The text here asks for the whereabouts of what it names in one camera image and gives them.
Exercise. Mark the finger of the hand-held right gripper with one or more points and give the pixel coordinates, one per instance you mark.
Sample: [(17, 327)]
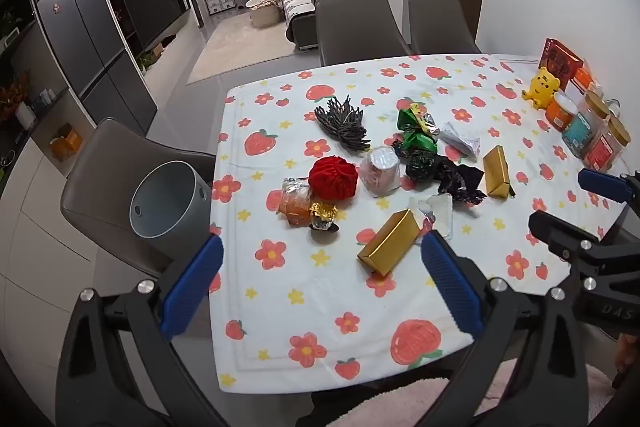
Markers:
[(602, 184), (560, 232)]

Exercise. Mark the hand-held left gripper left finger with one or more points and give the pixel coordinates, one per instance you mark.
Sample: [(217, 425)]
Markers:
[(192, 287)]

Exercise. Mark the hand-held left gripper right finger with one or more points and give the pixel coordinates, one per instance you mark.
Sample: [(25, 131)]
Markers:
[(450, 282)]

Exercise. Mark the clear plastic wrapper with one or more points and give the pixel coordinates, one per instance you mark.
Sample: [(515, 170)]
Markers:
[(437, 212)]

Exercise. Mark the gold cardboard box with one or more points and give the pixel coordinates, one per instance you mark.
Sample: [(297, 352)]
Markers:
[(497, 172), (390, 242)]

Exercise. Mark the grey round bin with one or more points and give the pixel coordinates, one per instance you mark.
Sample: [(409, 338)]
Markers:
[(165, 207)]

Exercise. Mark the black plastic bag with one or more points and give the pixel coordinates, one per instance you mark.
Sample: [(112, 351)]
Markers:
[(445, 177)]

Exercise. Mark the clear plastic cup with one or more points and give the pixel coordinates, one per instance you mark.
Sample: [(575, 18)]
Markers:
[(380, 172)]

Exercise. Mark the orange wrapper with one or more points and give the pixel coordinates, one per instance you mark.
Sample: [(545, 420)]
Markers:
[(295, 202)]

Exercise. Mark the gold foil wrapper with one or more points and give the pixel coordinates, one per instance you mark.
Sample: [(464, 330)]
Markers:
[(322, 212)]

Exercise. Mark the green snack wrapper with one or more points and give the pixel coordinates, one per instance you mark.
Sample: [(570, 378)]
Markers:
[(417, 129)]

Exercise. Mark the red velvet ball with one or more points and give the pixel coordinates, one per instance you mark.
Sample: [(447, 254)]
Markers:
[(332, 177)]

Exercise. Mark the red jar with wooden lid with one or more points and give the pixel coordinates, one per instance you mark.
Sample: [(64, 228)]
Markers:
[(605, 147)]

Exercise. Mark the teal jar with wooden lid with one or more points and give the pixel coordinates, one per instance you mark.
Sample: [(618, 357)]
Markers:
[(582, 132)]

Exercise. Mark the orange jar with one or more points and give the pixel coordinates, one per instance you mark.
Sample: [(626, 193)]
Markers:
[(562, 114)]

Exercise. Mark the small orange box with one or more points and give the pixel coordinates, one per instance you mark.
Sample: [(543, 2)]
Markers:
[(585, 79)]

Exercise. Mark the yellow tiger toy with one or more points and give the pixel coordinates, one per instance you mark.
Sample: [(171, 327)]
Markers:
[(542, 89)]

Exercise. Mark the floral strawberry printed tablecloth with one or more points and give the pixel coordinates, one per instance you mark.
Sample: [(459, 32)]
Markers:
[(310, 297)]

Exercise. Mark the red gift box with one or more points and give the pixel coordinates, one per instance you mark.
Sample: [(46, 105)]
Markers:
[(562, 59)]

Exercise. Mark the white paper packet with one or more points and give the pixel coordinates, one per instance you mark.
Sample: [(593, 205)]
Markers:
[(460, 139)]

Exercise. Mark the grey leather dining chair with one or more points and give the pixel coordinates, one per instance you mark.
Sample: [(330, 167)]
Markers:
[(440, 24), (95, 177), (357, 27)]

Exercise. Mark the orange cardboard box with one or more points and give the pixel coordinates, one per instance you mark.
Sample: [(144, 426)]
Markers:
[(66, 142)]

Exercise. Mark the dark dried twig bundle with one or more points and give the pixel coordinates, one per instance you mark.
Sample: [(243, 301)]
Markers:
[(342, 122)]

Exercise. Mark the beige rug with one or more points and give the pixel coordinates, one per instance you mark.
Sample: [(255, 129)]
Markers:
[(240, 47)]

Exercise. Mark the dark grey refrigerator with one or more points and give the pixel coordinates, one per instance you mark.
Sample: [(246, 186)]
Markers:
[(85, 37)]

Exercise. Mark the beige round ottoman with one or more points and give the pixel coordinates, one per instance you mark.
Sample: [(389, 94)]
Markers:
[(265, 9)]

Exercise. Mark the dark wall cabinet unit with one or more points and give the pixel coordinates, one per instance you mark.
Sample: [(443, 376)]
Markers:
[(150, 2)]

